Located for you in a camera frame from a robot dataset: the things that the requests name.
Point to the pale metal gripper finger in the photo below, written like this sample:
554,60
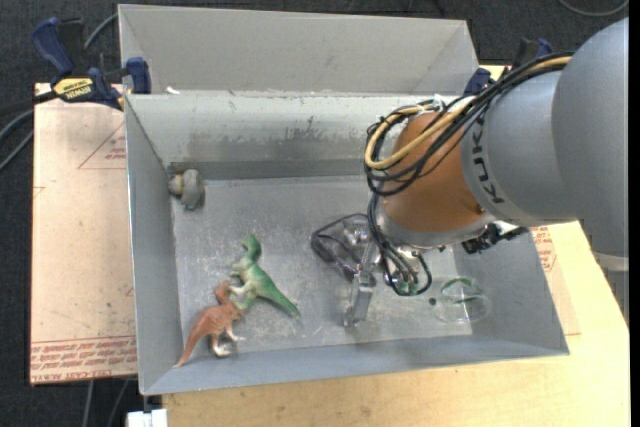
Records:
357,232
360,302

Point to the green toy dinosaur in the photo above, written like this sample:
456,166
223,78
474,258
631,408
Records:
256,279

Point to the grey metal bin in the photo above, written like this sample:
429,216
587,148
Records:
280,225

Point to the brown cardboard board red print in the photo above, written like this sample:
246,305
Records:
80,235

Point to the clear glass cup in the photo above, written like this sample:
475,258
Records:
460,302

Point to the orange-brown toy dinosaur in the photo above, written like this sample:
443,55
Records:
216,321

